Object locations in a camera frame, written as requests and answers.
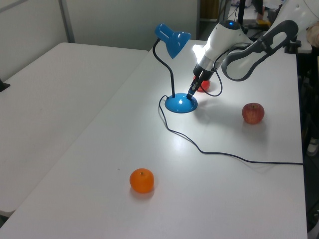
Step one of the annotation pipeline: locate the shiny red apple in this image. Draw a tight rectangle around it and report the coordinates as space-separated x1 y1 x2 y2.
193 76 211 93

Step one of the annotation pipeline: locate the black tripod pole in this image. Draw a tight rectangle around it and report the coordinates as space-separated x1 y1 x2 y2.
237 0 247 25

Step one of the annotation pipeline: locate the red apple with stem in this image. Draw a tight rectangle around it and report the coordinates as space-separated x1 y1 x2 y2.
242 103 265 125

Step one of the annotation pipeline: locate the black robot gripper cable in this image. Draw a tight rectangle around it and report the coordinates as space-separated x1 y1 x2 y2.
202 46 252 97

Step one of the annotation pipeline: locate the blue desk lamp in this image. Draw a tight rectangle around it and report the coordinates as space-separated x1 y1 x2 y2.
152 23 199 114

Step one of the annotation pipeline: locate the black lamp power cable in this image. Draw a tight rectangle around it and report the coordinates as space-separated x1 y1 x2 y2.
159 94 304 165

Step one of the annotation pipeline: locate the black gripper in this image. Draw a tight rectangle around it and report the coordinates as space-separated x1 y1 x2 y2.
186 63 215 101

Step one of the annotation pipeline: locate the white shoe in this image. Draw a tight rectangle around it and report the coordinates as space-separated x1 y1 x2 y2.
306 138 319 157

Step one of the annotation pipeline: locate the black clamp at table corner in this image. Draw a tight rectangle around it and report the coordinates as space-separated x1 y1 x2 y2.
284 39 302 54

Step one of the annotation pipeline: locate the white folding table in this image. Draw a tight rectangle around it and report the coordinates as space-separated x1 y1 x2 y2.
0 41 150 218

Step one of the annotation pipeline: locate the orange mandarin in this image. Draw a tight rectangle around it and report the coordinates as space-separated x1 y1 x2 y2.
129 168 155 194

